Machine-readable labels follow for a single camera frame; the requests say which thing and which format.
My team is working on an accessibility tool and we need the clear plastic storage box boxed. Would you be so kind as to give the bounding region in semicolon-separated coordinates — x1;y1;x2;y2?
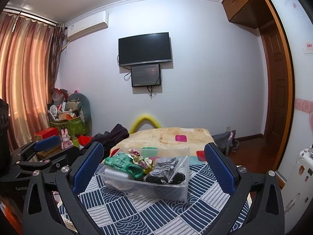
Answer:
98;147;190;202

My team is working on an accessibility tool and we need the yellow-haired plush doll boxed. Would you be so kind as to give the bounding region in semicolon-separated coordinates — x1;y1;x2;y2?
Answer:
139;172;186;185

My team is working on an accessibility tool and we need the beige patchwork blanket bed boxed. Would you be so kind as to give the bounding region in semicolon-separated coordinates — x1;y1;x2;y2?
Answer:
110;127;214;165

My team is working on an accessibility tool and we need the green knitted cloth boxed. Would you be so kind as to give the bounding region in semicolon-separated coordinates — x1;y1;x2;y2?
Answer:
104;152;143;179

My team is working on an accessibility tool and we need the orange striped curtain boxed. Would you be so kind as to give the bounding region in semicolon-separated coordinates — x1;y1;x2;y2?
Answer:
1;12;65;150

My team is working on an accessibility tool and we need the green box of toys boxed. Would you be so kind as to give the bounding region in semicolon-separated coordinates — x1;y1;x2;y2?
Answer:
48;88;85;137

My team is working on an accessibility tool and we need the wooden overhead cabinet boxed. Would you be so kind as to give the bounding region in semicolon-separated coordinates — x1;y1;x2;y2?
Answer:
222;0;273;29

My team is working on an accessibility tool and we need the yellow curved cushion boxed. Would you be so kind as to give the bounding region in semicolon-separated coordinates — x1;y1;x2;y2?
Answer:
128;114;161;134

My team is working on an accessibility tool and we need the brown wooden door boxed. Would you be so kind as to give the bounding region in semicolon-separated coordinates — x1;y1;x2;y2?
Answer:
259;0;294;170

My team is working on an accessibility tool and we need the large wall television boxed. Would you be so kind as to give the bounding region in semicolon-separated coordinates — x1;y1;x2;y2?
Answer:
118;32;172;66

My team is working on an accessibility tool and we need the grey plush cushion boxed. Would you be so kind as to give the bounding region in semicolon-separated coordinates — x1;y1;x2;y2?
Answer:
65;93;92;134

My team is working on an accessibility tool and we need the blue patterned tablecloth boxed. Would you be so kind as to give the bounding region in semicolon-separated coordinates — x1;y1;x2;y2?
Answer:
55;162;253;235

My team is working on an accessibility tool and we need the white suitcase with stickers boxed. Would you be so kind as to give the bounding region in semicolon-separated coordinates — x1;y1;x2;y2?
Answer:
281;148;313;234

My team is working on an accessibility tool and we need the red box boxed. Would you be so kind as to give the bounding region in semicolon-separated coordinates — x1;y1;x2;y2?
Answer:
34;127;59;141

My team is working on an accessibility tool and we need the dark clothes pile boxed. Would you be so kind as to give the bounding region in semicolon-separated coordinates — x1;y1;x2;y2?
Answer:
81;124;130;158

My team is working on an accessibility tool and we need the pink plush rabbit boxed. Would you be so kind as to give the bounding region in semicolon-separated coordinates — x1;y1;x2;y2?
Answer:
61;129;74;150

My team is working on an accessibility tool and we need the grey backpack on floor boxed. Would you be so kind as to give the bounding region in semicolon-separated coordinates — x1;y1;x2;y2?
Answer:
212;130;239;156

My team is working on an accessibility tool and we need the yellow floral scarf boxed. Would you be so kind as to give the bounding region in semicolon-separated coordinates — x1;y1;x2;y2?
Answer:
127;149;153;170

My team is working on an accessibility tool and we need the small wall monitor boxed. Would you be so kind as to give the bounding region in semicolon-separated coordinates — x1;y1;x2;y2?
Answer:
130;64;161;88

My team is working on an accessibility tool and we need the bagged grey knitted cloth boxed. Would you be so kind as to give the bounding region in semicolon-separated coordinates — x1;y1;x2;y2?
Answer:
149;157;186;180

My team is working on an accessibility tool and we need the white air conditioner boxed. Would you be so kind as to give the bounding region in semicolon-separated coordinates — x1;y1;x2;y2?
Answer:
67;11;109;42

